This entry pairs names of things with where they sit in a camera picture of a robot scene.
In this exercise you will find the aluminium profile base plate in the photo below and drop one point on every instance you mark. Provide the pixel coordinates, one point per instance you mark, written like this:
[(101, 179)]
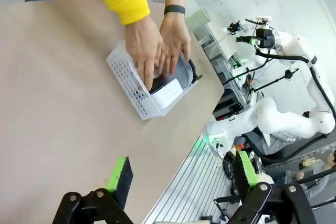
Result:
[(189, 182)]

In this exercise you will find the black wrist watch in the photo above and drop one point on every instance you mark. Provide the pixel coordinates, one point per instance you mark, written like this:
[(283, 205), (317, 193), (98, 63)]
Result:
[(174, 9)]

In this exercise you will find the person's right hand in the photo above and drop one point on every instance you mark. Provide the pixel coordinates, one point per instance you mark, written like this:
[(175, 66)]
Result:
[(143, 48)]

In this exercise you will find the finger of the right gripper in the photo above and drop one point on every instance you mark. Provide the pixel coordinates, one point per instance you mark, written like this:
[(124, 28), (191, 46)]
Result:
[(254, 42), (243, 39)]

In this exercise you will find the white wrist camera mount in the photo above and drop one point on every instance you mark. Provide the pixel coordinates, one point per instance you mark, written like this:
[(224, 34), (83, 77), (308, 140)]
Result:
[(263, 20)]

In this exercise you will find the grey pouch with black zipper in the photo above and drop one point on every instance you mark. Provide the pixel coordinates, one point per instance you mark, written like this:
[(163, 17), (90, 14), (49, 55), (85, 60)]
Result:
[(181, 74)]

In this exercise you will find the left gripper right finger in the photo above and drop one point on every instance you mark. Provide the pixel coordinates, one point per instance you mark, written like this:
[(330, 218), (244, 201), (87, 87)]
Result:
[(248, 176)]

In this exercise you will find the person's left hand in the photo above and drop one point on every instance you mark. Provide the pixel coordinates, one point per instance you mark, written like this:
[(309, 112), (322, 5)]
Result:
[(174, 43)]

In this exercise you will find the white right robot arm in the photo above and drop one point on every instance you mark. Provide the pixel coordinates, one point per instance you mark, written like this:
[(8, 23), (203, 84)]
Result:
[(278, 119)]

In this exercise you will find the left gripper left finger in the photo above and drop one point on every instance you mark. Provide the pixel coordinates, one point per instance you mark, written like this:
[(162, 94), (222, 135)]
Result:
[(120, 182)]

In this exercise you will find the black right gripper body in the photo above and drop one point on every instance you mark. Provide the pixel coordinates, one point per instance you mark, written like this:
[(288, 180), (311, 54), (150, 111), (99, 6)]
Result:
[(265, 37)]

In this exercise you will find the white perforated plastic basket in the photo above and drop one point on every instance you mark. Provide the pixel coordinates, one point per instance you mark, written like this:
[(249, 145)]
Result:
[(123, 77)]

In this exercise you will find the white rectangular electronic device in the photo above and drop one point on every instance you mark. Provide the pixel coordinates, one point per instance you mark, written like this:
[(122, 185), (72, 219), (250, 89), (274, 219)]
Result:
[(168, 95)]

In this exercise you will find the black camera with blue light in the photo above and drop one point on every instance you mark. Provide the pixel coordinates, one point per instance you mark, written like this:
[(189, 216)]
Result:
[(233, 27)]

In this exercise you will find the metal equipment rack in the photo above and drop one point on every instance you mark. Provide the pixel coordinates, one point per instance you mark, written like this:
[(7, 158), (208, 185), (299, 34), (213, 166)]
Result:
[(223, 77)]

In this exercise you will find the seated person in background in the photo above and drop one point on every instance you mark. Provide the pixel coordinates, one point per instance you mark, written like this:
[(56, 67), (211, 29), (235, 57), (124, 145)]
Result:
[(320, 171)]

